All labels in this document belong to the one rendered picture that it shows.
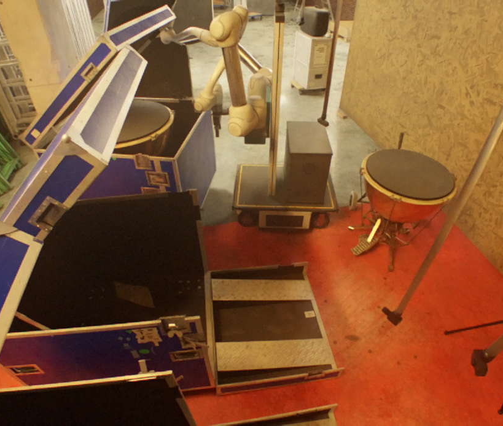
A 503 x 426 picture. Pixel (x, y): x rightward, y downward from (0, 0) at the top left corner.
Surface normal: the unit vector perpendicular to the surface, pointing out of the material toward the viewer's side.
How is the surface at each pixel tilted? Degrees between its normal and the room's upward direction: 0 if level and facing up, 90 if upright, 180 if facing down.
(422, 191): 0
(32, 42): 90
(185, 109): 90
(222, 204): 0
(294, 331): 2
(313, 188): 90
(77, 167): 90
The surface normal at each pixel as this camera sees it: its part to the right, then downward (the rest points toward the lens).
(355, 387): 0.00, -0.75
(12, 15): 0.22, 0.65
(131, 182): -0.15, 0.66
